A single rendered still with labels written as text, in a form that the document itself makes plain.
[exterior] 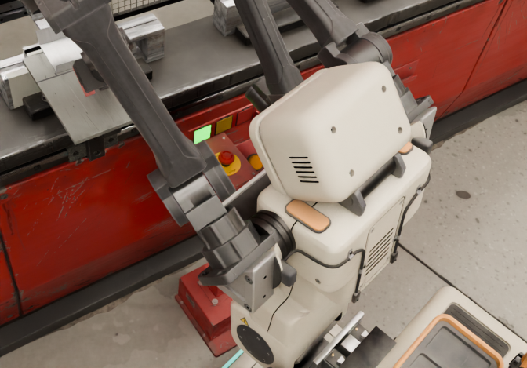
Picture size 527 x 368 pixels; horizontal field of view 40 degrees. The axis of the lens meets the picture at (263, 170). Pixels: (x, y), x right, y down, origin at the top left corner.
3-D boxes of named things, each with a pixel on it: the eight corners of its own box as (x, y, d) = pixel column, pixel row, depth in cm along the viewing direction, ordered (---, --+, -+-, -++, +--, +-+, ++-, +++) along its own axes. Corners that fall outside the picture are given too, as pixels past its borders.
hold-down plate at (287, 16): (245, 46, 184) (246, 38, 182) (234, 34, 187) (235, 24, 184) (337, 14, 197) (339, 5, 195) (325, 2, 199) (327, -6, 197)
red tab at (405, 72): (380, 94, 227) (386, 78, 221) (376, 89, 228) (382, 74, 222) (416, 78, 233) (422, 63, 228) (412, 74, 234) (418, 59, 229)
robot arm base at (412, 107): (398, 133, 126) (435, 100, 132) (376, 94, 124) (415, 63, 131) (366, 142, 133) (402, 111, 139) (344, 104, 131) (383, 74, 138)
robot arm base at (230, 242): (229, 285, 103) (283, 236, 109) (198, 238, 102) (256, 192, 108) (200, 286, 110) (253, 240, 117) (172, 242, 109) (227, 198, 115)
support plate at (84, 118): (74, 145, 143) (74, 142, 142) (22, 62, 155) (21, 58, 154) (155, 114, 151) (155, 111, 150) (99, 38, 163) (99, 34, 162)
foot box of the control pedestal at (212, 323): (216, 358, 224) (219, 342, 214) (173, 297, 235) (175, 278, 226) (267, 327, 232) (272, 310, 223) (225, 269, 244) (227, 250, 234)
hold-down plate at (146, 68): (32, 122, 160) (30, 113, 158) (23, 106, 163) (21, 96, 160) (153, 79, 173) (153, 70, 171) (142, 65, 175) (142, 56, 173)
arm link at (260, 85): (285, 114, 150) (313, 95, 154) (249, 75, 152) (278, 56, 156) (270, 141, 161) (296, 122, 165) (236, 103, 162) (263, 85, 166)
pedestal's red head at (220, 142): (219, 222, 176) (225, 177, 162) (184, 176, 183) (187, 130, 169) (284, 189, 185) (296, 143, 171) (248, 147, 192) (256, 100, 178)
